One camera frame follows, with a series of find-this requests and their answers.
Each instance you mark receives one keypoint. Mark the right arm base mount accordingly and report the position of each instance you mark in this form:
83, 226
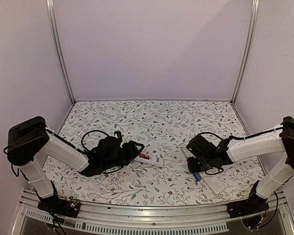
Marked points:
253, 204

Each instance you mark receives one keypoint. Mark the right aluminium frame post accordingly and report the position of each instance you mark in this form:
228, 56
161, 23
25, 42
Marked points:
247, 49

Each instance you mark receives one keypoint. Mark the left aluminium frame post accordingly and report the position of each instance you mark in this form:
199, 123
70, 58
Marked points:
58, 50

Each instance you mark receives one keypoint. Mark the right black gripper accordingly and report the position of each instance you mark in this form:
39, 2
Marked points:
191, 167

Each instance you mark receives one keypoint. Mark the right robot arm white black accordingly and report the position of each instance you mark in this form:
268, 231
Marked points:
279, 139

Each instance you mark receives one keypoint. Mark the small white remote control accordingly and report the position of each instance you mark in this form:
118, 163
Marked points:
154, 161

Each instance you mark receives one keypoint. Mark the aluminium frame post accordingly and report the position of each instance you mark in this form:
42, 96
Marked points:
58, 50
247, 49

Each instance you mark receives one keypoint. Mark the floral patterned table mat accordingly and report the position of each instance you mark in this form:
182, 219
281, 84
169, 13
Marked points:
164, 127

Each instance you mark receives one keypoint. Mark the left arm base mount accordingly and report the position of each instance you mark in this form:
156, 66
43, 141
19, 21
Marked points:
66, 207

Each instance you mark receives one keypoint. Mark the front aluminium rail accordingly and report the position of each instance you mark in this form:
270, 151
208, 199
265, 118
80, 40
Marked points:
105, 219

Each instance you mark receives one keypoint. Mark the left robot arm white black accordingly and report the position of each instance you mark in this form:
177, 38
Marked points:
31, 137

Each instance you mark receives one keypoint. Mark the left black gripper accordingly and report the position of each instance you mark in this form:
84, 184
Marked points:
132, 152

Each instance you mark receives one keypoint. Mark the red blue screwdriver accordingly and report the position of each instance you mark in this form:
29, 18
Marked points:
196, 175

